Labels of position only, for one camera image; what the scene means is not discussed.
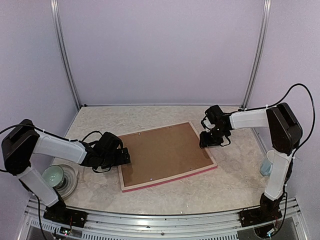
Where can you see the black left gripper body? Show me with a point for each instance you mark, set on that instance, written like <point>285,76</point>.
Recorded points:
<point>109,161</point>

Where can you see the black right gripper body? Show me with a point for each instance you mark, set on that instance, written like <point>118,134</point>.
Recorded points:
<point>216,138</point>

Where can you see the pink wooden picture frame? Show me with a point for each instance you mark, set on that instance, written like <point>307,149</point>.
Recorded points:
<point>162,183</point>

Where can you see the brown cardboard backing board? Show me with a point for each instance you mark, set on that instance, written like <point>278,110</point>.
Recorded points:
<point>162,155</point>

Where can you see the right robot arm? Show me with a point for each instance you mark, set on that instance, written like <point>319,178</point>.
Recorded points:
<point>285,134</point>

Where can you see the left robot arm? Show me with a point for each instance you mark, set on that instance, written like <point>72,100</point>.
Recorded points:
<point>25,139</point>

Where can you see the green ceramic bowl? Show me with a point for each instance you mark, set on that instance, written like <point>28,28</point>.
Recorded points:
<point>53,176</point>

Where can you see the light blue ceramic mug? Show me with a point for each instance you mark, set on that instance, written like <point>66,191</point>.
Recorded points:
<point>267,164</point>

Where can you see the right aluminium corner post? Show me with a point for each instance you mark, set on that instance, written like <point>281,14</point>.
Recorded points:
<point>258,52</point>

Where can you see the aluminium corner post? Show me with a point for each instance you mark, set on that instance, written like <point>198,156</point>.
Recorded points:
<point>258,52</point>
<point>54,4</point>

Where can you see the aluminium front rail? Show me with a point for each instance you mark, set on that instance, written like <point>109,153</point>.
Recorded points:
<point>102,225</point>

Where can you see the left aluminium corner post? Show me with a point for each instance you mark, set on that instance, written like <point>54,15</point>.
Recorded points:
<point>54,4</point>

